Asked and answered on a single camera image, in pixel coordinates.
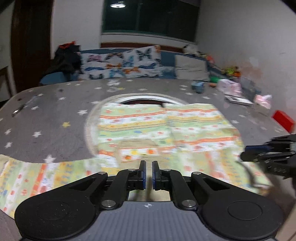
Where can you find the wooden side table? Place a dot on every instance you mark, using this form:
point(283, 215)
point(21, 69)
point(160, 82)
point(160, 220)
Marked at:
point(4, 81)

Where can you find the grey star tablecloth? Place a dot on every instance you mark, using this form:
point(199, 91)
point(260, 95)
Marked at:
point(57, 111)

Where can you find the green framed window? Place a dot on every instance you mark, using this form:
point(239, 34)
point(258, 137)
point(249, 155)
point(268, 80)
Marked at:
point(150, 16)

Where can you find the colourful plush toys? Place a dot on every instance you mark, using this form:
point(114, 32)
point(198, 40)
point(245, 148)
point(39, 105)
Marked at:
point(230, 71)

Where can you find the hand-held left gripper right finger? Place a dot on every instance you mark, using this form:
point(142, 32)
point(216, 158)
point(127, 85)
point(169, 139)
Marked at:
point(154, 176)

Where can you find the black white plush toy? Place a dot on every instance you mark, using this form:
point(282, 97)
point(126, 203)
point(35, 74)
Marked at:
point(190, 49)

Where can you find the white pink tissue pack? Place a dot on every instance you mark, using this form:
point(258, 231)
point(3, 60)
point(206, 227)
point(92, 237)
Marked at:
point(229, 87)

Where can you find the black pen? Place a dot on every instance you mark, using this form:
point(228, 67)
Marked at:
point(17, 112)

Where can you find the grey pillow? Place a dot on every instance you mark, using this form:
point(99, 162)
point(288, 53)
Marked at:
point(192, 68)

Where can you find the blue sofa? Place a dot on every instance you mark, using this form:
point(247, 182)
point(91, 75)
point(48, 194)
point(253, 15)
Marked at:
point(167, 60)

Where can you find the green plastic item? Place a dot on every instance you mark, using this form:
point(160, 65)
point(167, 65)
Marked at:
point(214, 80)

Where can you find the butterfly print pillow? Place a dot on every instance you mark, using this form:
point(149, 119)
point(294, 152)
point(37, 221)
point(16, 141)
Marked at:
point(120, 62)

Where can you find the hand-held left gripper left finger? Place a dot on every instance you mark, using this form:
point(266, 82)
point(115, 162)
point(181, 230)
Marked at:
point(143, 176)

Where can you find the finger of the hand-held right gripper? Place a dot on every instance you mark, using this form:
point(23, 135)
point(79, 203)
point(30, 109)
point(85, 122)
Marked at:
point(254, 157)
point(256, 147)

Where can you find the flat white device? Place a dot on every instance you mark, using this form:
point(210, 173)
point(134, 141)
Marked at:
point(238, 100)

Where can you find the red block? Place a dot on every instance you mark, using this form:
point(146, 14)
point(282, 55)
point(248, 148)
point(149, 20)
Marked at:
point(283, 120)

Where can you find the brown wooden door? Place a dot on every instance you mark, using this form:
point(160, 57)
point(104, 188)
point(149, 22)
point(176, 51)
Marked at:
point(32, 41)

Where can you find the pink plush toy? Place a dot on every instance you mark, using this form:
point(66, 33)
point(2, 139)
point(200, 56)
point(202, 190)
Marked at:
point(208, 58)

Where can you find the patterned children's pants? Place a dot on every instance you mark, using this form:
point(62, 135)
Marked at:
point(161, 125)

